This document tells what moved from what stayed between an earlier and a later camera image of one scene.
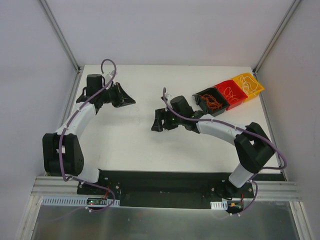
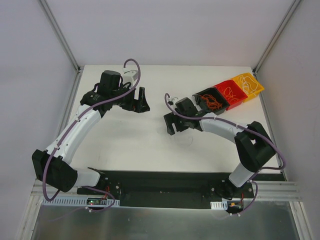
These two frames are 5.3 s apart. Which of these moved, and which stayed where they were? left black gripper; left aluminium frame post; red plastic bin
Moved: left black gripper
Stayed: red plastic bin; left aluminium frame post
